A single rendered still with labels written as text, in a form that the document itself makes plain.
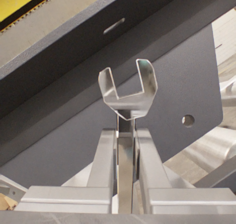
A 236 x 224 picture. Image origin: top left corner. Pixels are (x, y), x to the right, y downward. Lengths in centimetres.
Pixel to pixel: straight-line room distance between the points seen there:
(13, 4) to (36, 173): 742
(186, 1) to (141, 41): 8
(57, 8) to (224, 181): 1134
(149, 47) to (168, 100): 8
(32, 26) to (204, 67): 1134
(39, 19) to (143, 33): 1127
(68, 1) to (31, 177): 1127
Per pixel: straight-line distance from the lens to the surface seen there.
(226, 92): 79
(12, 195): 39
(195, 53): 25
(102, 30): 20
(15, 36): 1175
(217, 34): 1135
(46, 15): 1145
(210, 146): 40
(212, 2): 29
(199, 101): 24
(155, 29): 25
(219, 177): 25
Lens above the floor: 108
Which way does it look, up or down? 1 degrees up
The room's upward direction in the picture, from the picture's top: 34 degrees counter-clockwise
